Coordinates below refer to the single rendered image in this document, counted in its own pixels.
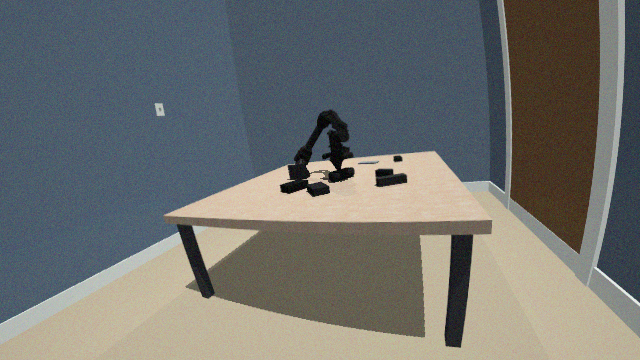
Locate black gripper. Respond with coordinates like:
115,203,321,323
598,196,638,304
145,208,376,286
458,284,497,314
322,142,353,171

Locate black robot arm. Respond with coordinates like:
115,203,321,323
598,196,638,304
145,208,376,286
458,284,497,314
294,109,349,166

